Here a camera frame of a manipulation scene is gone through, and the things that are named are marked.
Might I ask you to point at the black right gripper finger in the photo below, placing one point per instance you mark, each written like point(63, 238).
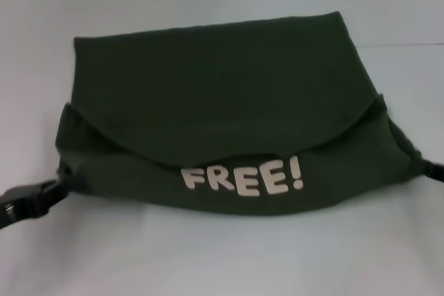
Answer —
point(431, 170)

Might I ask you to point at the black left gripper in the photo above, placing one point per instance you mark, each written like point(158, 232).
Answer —
point(24, 206)

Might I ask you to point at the dark green t-shirt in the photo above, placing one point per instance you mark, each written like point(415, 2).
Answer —
point(215, 102)

